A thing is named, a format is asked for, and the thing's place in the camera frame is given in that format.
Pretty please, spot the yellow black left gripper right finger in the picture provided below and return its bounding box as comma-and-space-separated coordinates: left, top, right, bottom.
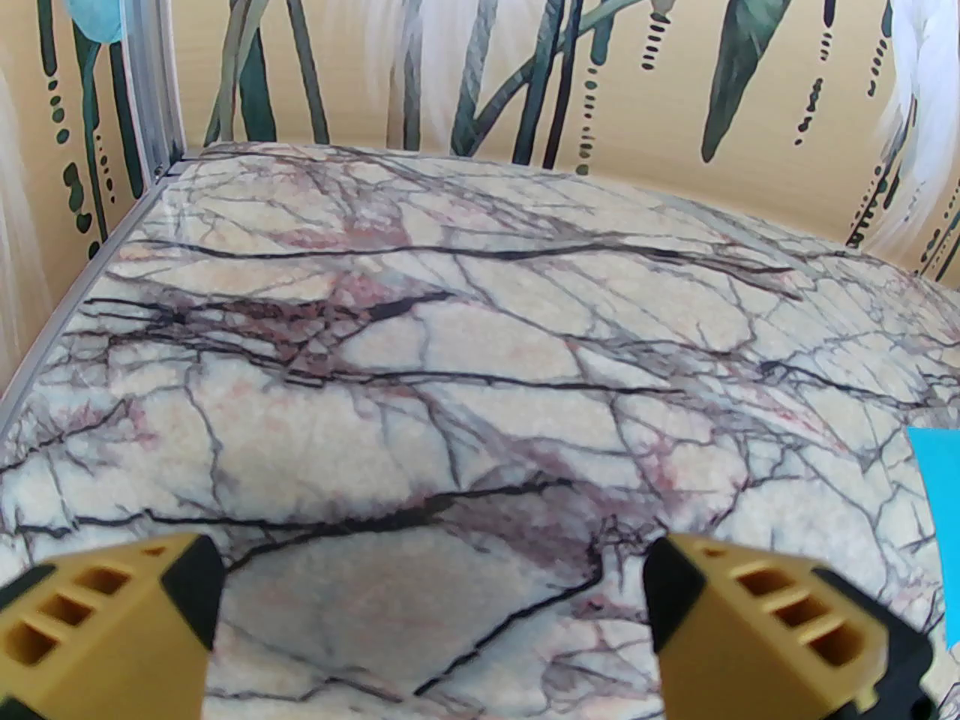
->
643, 535, 938, 720

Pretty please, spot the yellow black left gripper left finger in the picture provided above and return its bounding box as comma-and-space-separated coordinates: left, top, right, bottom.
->
0, 533, 226, 720

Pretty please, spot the blue paper sheet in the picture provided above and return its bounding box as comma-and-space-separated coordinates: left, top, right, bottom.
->
906, 426, 960, 650

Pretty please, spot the aluminium table side rail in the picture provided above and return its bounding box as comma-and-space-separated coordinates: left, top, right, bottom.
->
0, 166, 188, 433

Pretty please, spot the aluminium frame post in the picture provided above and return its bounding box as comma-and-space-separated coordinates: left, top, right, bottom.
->
118, 0, 188, 185

